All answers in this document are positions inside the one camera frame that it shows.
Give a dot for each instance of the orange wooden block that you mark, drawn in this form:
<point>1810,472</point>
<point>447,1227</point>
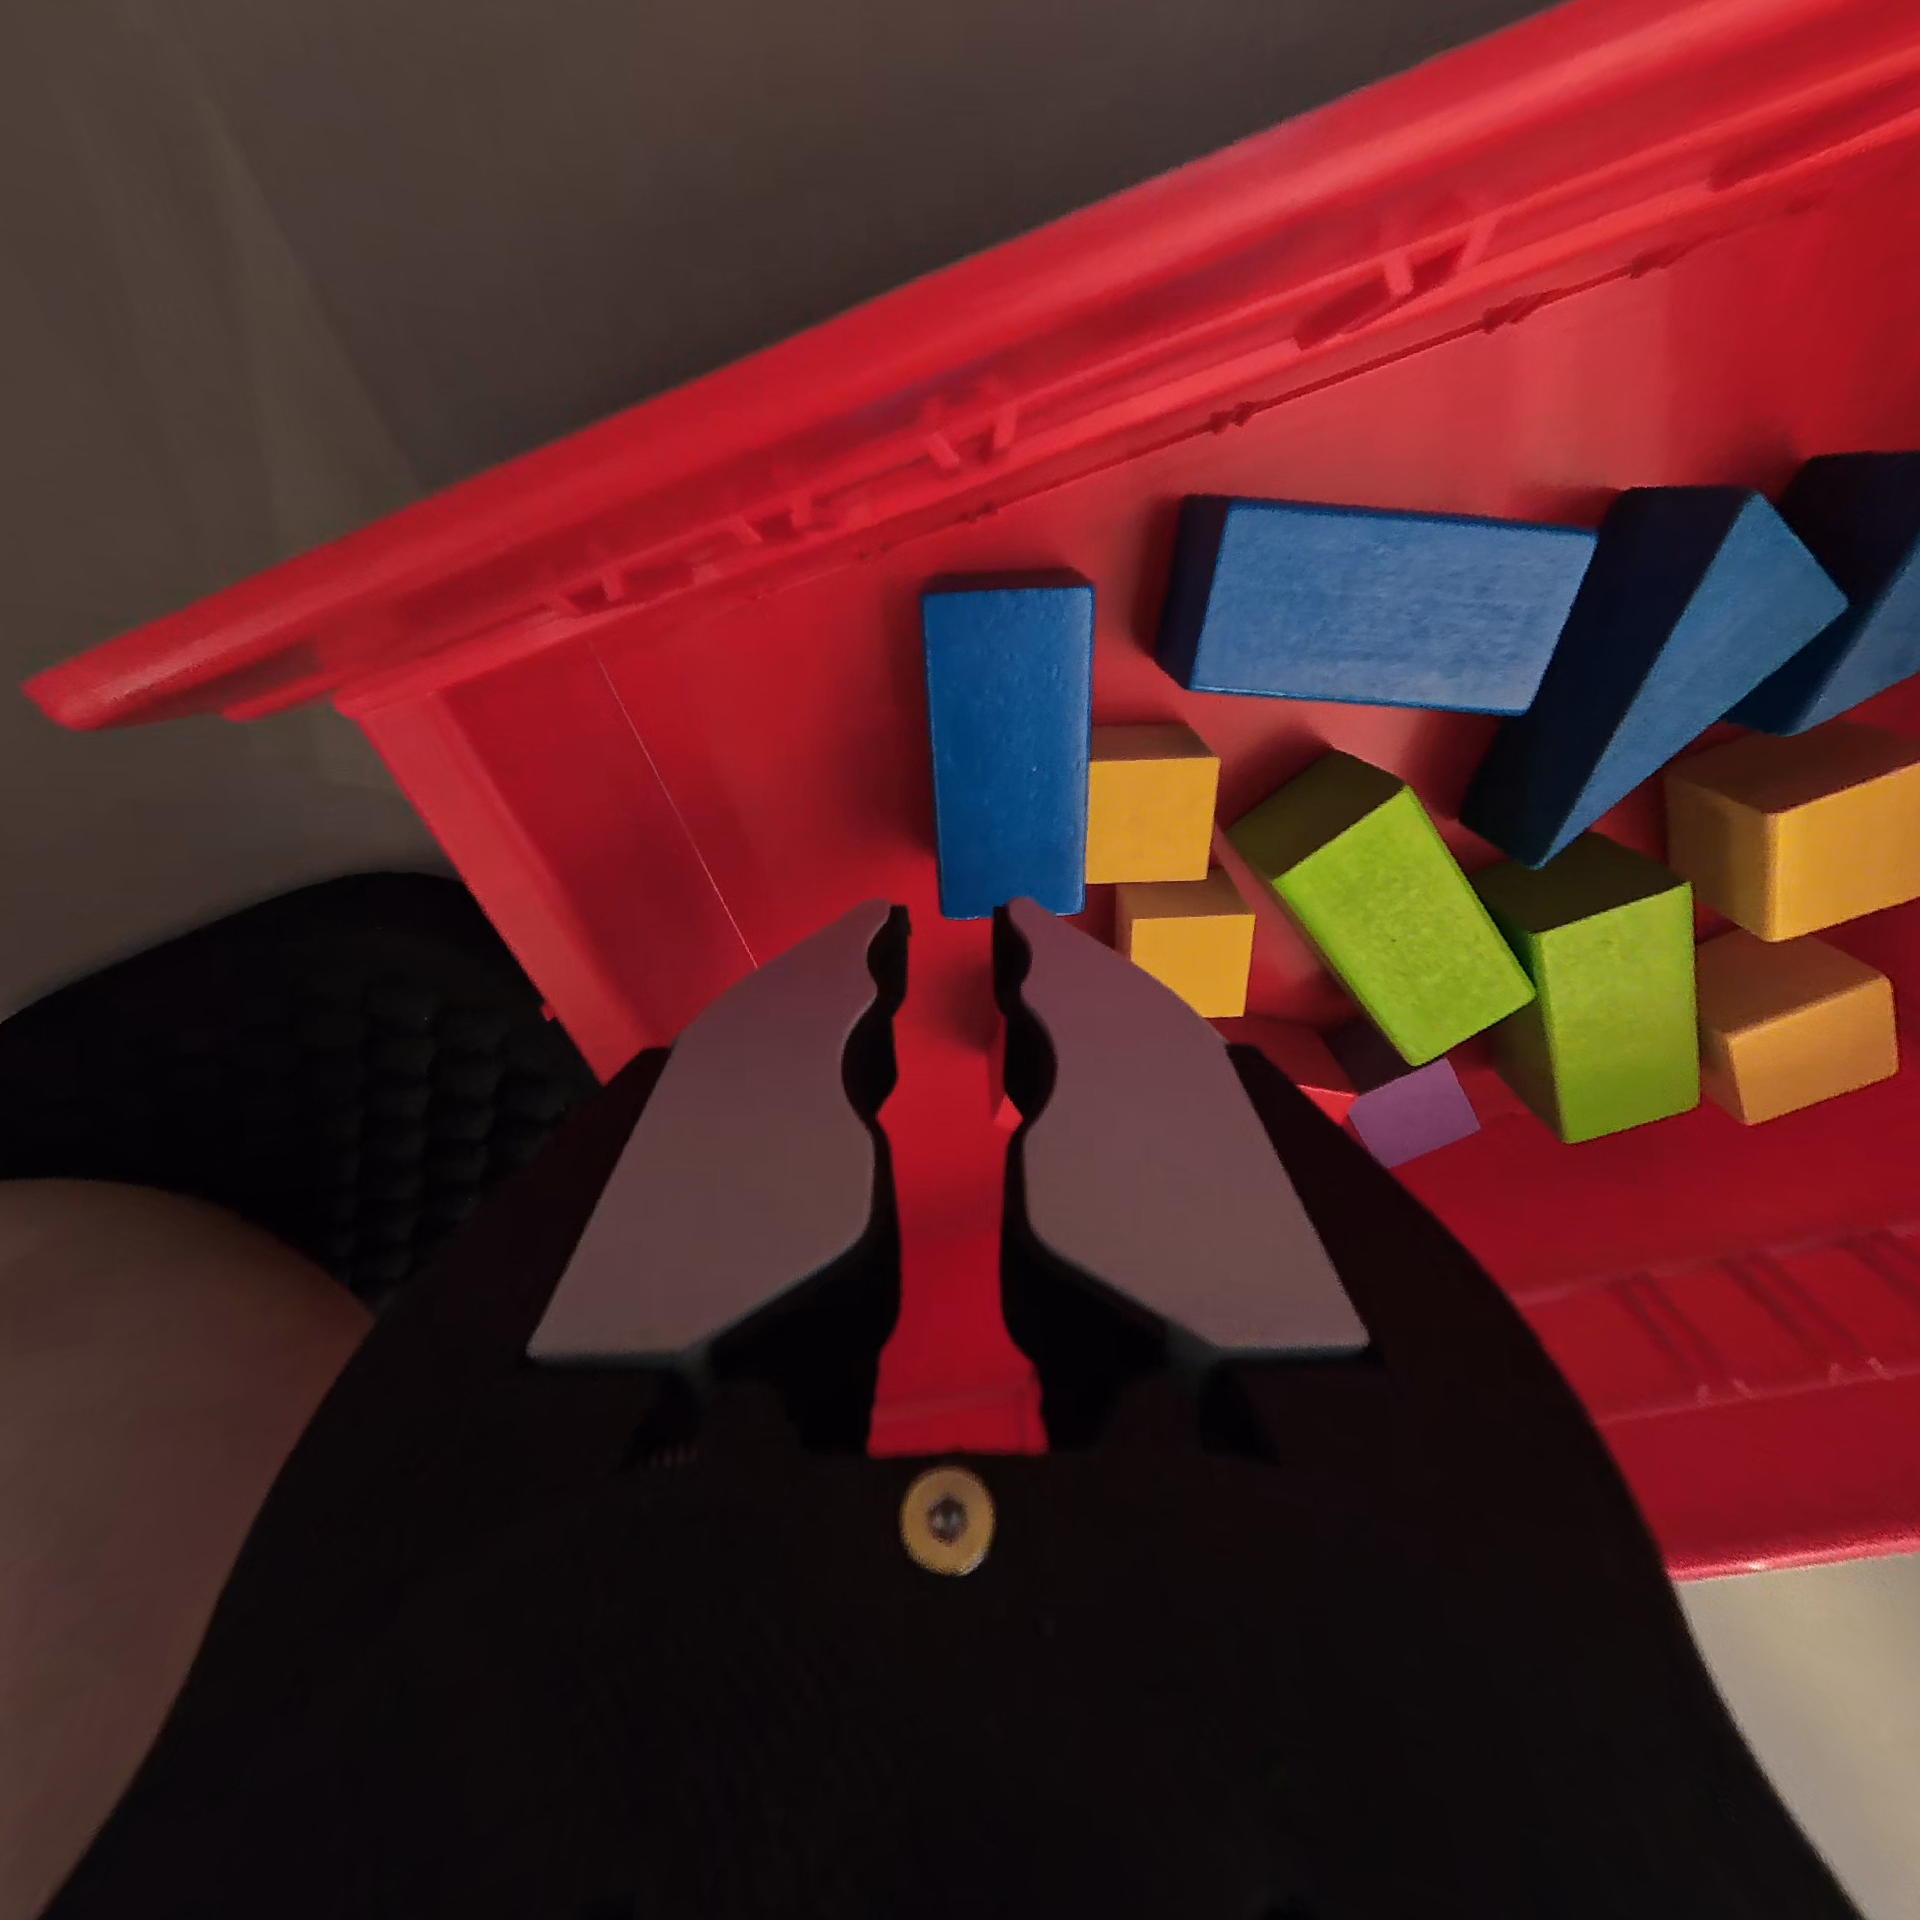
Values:
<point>1799,839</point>

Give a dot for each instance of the blue wooden triangle block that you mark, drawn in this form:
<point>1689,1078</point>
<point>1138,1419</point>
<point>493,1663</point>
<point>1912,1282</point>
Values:
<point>1650,662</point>

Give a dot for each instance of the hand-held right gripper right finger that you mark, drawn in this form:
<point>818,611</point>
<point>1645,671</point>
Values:
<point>1185,1200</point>

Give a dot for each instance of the black mesh pad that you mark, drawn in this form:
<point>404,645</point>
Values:
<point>301,1050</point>

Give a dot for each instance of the person's right forearm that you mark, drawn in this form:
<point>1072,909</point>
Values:
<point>135,1499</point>

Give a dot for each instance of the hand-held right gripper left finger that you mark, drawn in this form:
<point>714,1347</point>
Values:
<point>705,1200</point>

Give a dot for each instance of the red plastic bin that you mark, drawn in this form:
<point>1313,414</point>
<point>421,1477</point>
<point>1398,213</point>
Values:
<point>599,779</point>

